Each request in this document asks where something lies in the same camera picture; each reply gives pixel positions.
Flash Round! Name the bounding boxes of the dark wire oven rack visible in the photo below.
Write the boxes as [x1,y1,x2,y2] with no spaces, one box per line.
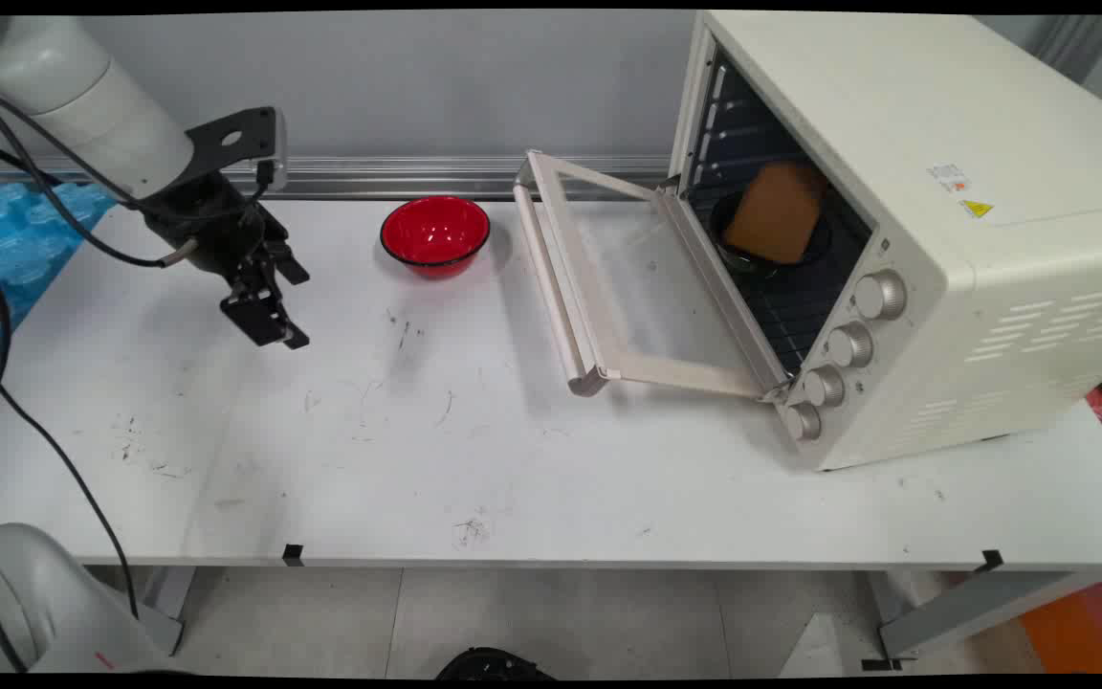
[738,251,863,376]

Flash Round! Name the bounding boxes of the grey table leg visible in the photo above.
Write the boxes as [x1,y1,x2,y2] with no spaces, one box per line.
[138,566,196,657]
[874,570,1092,663]

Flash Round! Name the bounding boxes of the aluminium rail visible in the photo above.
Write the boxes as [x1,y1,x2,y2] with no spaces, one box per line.
[0,155,678,201]

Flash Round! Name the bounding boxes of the cream glass oven door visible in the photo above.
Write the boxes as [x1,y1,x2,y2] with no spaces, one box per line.
[513,150,793,400]

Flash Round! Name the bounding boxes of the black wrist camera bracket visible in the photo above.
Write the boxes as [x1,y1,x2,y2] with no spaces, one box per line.
[183,106,289,192]

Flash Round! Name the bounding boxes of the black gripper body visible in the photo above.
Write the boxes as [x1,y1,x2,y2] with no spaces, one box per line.
[140,174,290,280]

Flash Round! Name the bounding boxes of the long black hanging cable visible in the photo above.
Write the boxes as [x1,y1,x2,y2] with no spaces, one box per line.
[0,239,139,618]

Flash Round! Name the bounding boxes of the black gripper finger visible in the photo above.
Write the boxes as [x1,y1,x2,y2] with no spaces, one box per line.
[259,240,312,287]
[220,268,312,351]

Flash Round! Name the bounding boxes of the orange-brown bread slice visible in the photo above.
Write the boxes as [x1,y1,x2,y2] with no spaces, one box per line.
[723,161,830,266]

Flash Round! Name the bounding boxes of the blue bubble wrap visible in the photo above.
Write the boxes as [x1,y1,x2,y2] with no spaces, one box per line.
[0,180,119,386]

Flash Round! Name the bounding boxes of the black round floor object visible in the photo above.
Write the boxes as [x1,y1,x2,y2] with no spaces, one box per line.
[435,647,559,681]

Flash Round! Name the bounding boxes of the red bowl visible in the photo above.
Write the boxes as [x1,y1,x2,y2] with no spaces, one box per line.
[380,196,492,279]

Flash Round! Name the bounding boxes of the black bowl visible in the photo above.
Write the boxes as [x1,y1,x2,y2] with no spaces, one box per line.
[708,189,835,280]

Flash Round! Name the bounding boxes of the orange floor box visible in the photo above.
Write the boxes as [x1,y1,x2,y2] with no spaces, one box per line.
[1018,572,1102,675]

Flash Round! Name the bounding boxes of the large silver oven knob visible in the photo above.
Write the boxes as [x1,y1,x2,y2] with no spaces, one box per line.
[854,269,909,322]

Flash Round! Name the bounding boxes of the thin black camera cable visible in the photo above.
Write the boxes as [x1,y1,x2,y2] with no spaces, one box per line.
[0,132,276,216]

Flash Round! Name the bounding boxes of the cream toaster oven body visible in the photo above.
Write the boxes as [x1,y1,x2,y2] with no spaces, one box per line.
[671,11,1102,472]

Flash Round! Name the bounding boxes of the black cable with grey plug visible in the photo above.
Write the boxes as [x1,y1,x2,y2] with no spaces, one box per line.
[0,84,200,269]

